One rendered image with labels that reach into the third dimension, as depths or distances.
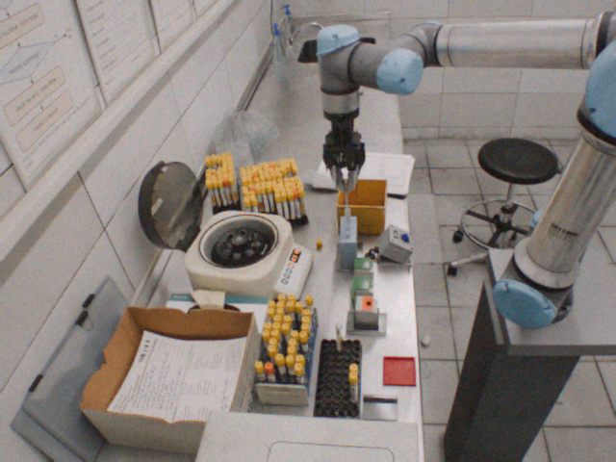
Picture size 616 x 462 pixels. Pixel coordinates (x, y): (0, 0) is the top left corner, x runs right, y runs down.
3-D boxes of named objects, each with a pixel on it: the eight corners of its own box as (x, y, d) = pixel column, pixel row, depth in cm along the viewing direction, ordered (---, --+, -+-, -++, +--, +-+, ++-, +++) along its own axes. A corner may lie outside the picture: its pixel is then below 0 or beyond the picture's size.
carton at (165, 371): (244, 462, 83) (227, 424, 73) (107, 446, 87) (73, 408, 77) (268, 352, 102) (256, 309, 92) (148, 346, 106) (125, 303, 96)
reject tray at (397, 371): (416, 386, 92) (417, 384, 91) (382, 385, 93) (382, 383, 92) (415, 358, 97) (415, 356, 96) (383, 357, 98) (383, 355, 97)
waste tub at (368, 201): (385, 236, 127) (386, 208, 121) (337, 234, 130) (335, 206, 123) (387, 207, 137) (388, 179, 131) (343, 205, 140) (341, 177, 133)
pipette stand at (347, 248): (363, 271, 118) (362, 242, 112) (335, 271, 119) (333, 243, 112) (362, 244, 126) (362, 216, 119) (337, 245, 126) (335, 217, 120)
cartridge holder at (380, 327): (386, 335, 102) (387, 325, 100) (346, 334, 104) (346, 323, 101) (386, 317, 106) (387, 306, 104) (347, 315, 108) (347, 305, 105)
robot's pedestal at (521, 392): (496, 438, 166) (563, 278, 110) (504, 491, 151) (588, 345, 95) (443, 436, 169) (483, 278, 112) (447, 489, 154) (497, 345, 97)
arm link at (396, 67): (435, 38, 76) (381, 30, 82) (402, 60, 70) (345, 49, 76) (433, 82, 81) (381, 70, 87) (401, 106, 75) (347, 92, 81)
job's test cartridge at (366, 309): (376, 328, 102) (376, 311, 98) (355, 327, 103) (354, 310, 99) (377, 315, 105) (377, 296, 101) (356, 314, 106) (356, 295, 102)
